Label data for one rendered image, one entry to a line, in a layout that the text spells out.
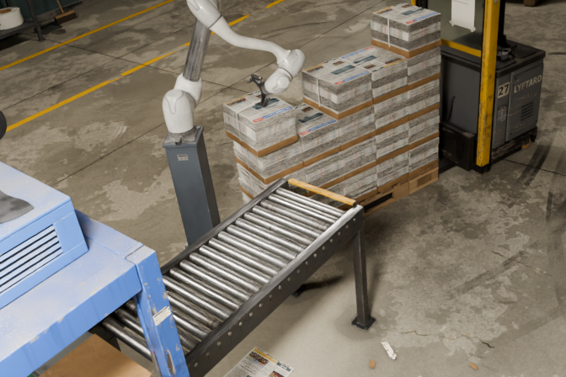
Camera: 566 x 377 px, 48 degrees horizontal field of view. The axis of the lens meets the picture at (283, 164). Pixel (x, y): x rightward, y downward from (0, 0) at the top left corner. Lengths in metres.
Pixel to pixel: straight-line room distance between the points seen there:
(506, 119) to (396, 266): 1.52
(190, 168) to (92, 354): 1.37
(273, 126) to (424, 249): 1.32
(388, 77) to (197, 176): 1.39
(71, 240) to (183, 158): 1.82
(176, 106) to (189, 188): 0.53
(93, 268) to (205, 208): 1.99
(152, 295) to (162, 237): 2.66
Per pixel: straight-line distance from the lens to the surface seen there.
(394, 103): 4.29
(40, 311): 1.87
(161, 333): 2.10
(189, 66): 3.68
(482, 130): 4.76
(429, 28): 4.30
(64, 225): 1.93
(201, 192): 3.80
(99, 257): 1.98
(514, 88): 4.92
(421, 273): 4.07
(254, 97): 3.89
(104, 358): 2.75
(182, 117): 3.59
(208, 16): 3.36
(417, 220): 4.49
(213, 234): 3.20
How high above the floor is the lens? 2.69
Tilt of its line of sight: 31 degrees down
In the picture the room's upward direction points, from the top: 7 degrees counter-clockwise
